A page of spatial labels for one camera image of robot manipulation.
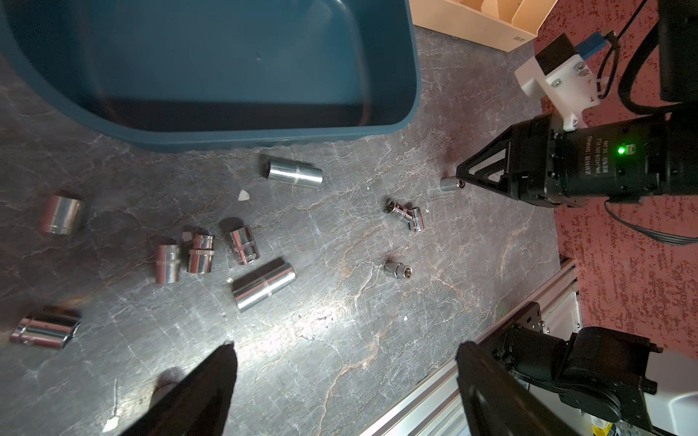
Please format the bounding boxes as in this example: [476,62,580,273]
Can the chrome universal joint socket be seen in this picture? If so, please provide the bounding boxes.
[385,200,425,233]

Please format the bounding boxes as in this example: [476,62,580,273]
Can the chrome socket middle cluster left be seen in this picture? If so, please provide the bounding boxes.
[156,245,181,284]

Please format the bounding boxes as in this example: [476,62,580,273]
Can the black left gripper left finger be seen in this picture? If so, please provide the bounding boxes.
[124,343,238,435]

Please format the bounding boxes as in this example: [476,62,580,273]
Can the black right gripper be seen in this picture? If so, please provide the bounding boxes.
[456,113,697,207]

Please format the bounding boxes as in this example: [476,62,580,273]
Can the chrome socket middle cluster right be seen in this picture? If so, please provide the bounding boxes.
[228,225,260,265]

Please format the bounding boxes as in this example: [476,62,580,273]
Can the large chrome socket far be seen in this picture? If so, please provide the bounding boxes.
[38,194,85,235]

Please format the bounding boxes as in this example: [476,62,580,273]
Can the large chrome socket near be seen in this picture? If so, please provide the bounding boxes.
[9,312,80,350]

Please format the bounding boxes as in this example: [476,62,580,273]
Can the long chrome socket near box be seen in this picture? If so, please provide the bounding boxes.
[265,159,324,188]

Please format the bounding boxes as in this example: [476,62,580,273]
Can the chrome socket middle cluster centre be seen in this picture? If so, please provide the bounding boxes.
[187,234,214,274]

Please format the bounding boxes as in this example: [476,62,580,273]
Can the aluminium front rail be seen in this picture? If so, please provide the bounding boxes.
[364,259,581,435]

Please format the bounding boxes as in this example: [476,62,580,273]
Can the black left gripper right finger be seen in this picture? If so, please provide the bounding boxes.
[456,342,576,435]

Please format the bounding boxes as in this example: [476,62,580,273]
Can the teal plastic storage box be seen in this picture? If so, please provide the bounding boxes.
[1,1,420,153]

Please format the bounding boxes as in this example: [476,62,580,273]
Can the small short chrome socket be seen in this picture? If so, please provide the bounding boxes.
[384,261,413,280]

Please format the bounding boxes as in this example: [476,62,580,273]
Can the chrome socket cluster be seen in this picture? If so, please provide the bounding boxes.
[228,225,260,265]
[187,234,214,274]
[156,245,181,284]

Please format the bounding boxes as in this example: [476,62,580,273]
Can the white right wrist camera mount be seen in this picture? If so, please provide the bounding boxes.
[514,34,600,132]

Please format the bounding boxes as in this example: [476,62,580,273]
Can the beige plastic file organizer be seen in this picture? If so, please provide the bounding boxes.
[409,0,557,52]

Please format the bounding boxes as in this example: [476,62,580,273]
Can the large chrome socket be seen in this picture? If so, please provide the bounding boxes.
[9,312,80,350]
[38,194,85,235]

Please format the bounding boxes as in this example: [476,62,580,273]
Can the long chrome socket centre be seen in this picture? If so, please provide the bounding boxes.
[233,263,296,312]

